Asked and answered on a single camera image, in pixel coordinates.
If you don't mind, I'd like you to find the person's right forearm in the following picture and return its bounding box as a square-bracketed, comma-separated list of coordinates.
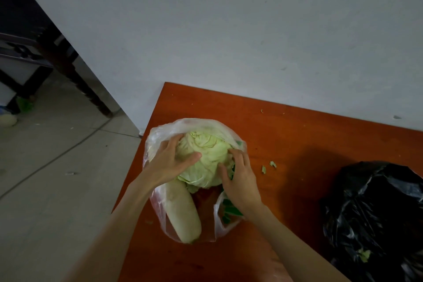
[246, 202, 351, 282]

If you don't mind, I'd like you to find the brown wooden table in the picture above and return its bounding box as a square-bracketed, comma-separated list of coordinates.
[112, 82, 423, 282]

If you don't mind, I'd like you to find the white round object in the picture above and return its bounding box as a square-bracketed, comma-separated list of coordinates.
[0, 113, 18, 128]

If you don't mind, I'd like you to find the small green object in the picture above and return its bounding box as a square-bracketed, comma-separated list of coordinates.
[16, 96, 34, 114]

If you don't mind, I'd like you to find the green cabbage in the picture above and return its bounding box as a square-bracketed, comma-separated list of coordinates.
[177, 130, 236, 190]

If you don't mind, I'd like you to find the large black plastic bag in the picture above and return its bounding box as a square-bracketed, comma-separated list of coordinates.
[319, 160, 423, 282]

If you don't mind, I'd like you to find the dark wooden furniture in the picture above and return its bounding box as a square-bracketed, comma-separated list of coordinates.
[0, 0, 115, 119]

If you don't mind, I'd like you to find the person's right hand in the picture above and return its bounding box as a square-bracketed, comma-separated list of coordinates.
[216, 148, 263, 216]

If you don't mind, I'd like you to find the clear vegetable bag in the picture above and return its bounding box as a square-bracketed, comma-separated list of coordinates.
[142, 118, 248, 243]

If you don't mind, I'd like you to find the green packet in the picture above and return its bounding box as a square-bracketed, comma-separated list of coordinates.
[220, 139, 247, 225]

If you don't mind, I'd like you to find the person's left forearm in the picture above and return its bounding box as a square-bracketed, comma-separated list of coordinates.
[64, 172, 158, 282]

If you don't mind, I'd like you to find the person's left hand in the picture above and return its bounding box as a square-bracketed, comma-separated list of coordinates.
[140, 134, 203, 190]

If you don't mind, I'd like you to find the white radish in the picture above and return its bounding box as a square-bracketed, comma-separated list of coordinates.
[163, 179, 202, 245]

